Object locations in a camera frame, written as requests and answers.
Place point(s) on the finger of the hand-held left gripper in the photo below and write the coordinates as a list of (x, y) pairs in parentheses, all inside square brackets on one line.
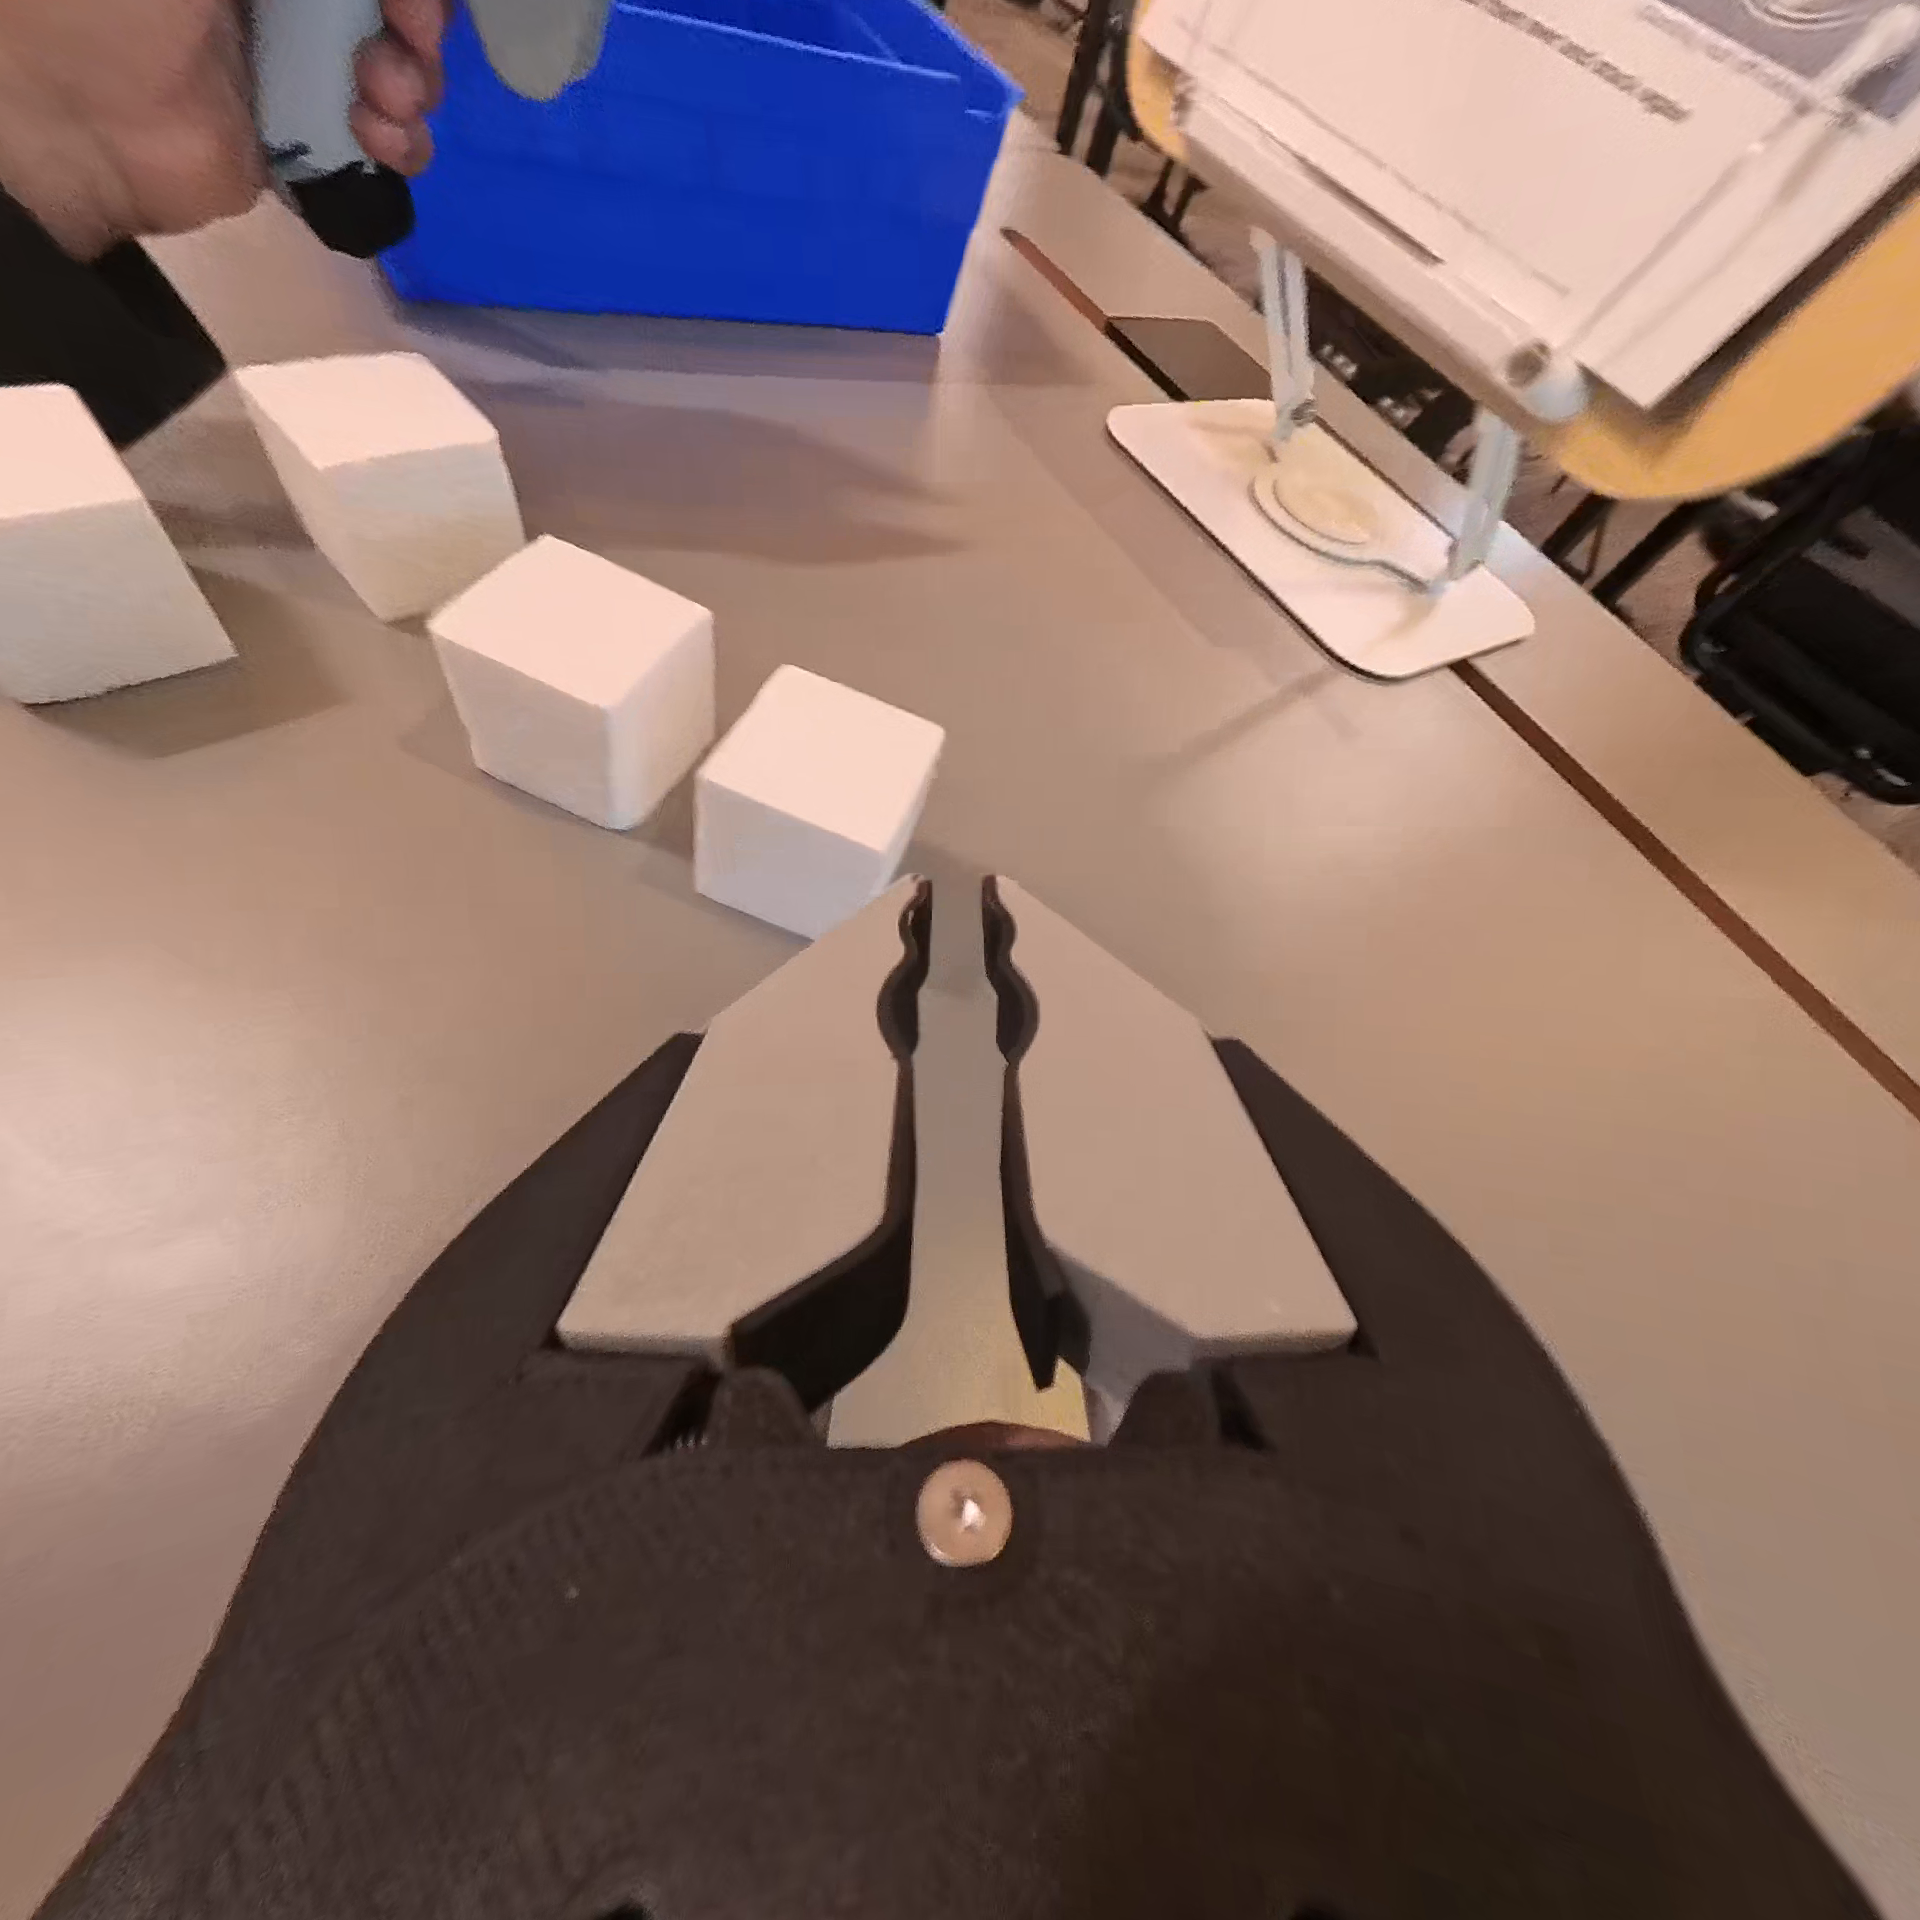
[(539, 43)]

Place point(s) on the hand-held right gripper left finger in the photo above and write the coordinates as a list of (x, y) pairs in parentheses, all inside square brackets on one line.
[(749, 1188)]

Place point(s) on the person's left hand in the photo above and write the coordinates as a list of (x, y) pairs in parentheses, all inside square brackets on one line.
[(118, 107)]

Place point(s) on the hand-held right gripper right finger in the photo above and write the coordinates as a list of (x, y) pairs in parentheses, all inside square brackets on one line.
[(1170, 1188)]

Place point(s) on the printed instruction sheet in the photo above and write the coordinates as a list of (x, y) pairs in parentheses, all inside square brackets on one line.
[(1500, 151)]

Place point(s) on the black office chair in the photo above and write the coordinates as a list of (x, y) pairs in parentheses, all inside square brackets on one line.
[(1818, 662)]

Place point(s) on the white hard foam cube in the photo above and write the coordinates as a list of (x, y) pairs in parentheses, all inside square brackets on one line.
[(555, 674), (90, 571), (811, 794), (389, 481)]

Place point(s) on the large blue plastic bin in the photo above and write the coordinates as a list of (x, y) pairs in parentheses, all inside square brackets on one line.
[(721, 193)]

